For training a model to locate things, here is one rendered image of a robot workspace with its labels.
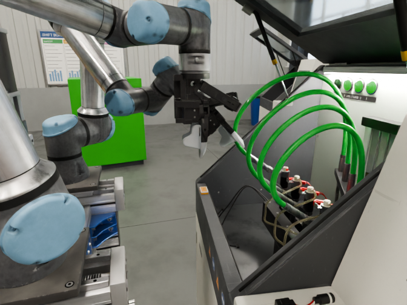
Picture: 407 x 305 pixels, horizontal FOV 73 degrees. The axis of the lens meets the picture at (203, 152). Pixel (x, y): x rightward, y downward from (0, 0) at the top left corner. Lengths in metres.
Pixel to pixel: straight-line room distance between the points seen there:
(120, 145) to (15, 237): 3.77
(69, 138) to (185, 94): 0.54
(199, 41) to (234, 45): 7.27
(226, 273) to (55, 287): 0.38
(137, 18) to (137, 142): 3.69
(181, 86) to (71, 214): 0.37
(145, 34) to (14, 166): 0.32
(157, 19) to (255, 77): 7.62
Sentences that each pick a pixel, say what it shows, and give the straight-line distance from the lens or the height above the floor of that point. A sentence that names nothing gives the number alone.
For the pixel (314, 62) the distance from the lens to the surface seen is 3.89.
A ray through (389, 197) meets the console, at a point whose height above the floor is 1.21.
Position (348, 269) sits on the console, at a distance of 0.68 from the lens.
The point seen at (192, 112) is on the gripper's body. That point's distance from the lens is 0.66.
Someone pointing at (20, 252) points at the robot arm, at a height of 1.19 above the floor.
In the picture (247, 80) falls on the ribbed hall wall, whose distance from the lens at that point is 8.08.
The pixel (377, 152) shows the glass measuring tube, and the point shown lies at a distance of 1.01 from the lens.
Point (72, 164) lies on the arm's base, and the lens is 1.09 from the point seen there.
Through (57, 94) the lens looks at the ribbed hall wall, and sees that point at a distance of 7.44.
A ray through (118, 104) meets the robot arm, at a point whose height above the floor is 1.34.
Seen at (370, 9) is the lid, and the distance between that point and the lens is 0.87.
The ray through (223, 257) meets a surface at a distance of 0.79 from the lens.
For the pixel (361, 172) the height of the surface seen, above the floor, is 1.20.
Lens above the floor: 1.44
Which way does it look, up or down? 17 degrees down
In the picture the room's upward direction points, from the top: straight up
